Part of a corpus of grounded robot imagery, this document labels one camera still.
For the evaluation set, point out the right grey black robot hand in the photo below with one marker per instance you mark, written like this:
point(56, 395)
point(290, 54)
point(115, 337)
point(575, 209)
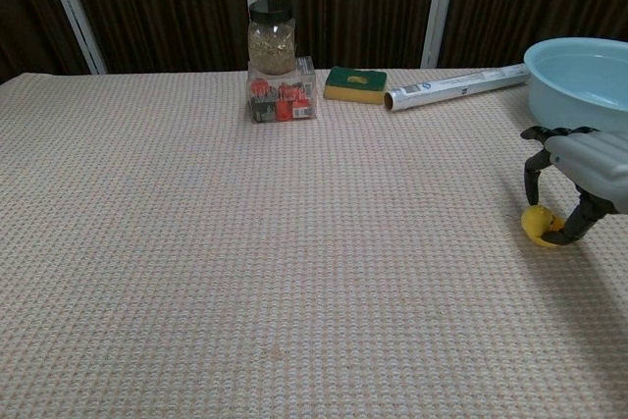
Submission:
point(593, 159)

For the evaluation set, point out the small yellow object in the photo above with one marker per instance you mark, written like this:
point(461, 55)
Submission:
point(537, 220)

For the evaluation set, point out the light blue plastic basin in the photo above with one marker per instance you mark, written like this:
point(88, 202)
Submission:
point(579, 90)

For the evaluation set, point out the white foil roll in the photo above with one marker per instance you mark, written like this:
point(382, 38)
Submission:
point(451, 89)

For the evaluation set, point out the green and yellow sponge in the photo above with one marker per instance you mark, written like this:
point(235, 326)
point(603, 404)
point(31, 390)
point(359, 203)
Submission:
point(354, 83)

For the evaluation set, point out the clear box of clips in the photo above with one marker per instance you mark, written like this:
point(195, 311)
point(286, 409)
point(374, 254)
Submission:
point(282, 102)

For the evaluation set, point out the glass jar black lid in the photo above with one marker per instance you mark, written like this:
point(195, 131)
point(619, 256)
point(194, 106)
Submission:
point(272, 46)

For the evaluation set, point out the beige woven tablecloth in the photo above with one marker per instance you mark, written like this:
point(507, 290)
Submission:
point(221, 252)

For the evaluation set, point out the dark pleated curtain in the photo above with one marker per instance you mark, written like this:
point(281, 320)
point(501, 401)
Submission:
point(172, 7)

